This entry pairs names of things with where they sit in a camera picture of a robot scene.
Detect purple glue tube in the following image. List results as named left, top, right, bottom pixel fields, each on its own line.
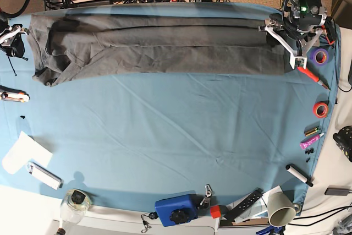
left=300, top=133, right=325, bottom=150

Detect white labelled box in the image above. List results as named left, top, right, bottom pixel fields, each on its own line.
left=26, top=162, right=62, bottom=190

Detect grey green mug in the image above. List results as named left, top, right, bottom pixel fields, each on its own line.
left=267, top=192, right=296, bottom=227

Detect purple tape roll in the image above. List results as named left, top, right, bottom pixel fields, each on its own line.
left=311, top=48, right=329, bottom=67

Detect silver carabiner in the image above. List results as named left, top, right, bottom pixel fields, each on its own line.
left=205, top=184, right=213, bottom=198

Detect red cube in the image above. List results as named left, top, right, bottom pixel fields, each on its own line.
left=210, top=205, right=222, bottom=218

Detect blue box with black knob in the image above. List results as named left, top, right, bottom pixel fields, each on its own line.
left=155, top=194, right=198, bottom=227

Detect black cable ties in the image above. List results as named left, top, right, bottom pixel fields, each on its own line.
left=7, top=55, right=29, bottom=76

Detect gold battery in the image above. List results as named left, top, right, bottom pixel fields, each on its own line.
left=304, top=127, right=319, bottom=137

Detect orange handle screwdriver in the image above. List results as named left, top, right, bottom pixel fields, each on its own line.
left=297, top=67, right=330, bottom=90

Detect orange tape roll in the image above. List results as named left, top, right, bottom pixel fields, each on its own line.
left=313, top=102, right=328, bottom=118

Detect white paper sheet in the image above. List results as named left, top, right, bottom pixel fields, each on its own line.
left=16, top=132, right=53, bottom=167

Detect translucent plastic cup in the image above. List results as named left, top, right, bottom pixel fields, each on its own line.
left=2, top=142, right=25, bottom=174

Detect orange black utility knife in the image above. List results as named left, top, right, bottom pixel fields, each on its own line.
left=1, top=86, right=30, bottom=103

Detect white marker black cap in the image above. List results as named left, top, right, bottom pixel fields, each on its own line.
left=285, top=165, right=314, bottom=187

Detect grey T-shirt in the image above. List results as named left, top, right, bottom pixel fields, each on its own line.
left=27, top=14, right=291, bottom=87

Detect orange black tool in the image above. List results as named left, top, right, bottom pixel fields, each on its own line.
left=322, top=17, right=337, bottom=45

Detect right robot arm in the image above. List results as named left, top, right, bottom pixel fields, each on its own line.
left=1, top=0, right=30, bottom=61

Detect clear glass bottle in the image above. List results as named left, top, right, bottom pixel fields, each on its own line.
left=56, top=189, right=91, bottom=235

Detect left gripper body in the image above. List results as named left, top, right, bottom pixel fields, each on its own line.
left=269, top=13, right=316, bottom=41

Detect black remote control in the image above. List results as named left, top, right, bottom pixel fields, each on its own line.
left=224, top=189, right=262, bottom=220

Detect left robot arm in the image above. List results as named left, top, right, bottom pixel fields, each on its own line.
left=269, top=0, right=327, bottom=41

